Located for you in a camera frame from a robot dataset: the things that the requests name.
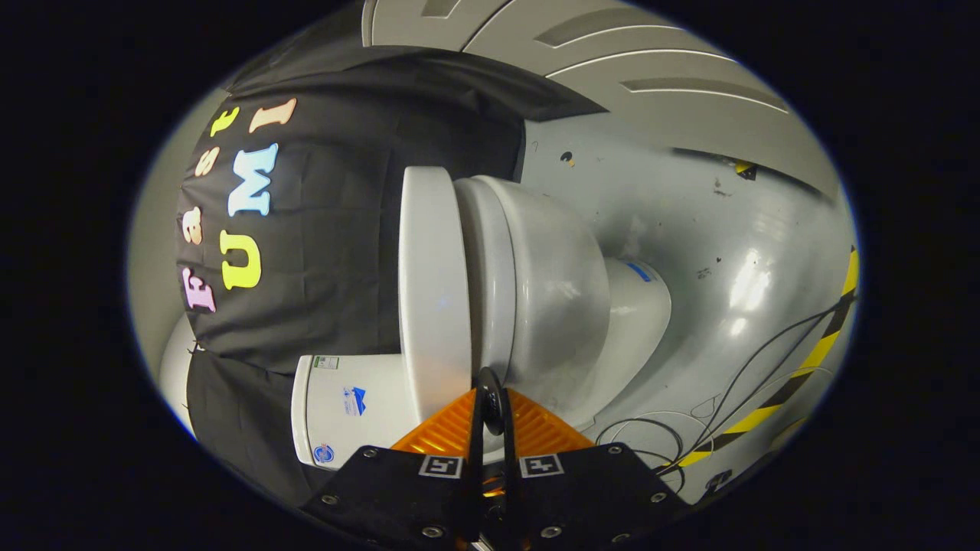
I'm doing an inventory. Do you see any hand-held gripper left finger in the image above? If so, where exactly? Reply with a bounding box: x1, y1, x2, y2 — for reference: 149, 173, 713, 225
300, 386, 488, 551

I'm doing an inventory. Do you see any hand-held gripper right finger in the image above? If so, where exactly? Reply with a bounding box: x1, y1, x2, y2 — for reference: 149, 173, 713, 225
490, 386, 690, 551

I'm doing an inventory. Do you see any white toilet lid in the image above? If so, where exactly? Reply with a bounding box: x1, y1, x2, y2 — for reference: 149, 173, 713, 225
398, 166, 508, 439

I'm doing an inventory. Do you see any white ceramic toilet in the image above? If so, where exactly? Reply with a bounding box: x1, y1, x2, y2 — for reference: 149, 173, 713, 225
291, 174, 673, 470

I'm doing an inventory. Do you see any black backdrop cloth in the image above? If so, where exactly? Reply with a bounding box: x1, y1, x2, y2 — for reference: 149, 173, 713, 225
176, 46, 607, 506

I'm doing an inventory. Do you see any yellow black hazard tape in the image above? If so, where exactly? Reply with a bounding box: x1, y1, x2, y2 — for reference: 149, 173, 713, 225
678, 247, 861, 468

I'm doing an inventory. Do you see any white drawer cabinet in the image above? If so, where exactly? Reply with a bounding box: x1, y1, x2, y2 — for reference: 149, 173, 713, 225
360, 0, 840, 204

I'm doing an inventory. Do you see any black floor cable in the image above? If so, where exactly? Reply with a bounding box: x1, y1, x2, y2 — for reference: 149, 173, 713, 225
596, 298, 852, 492

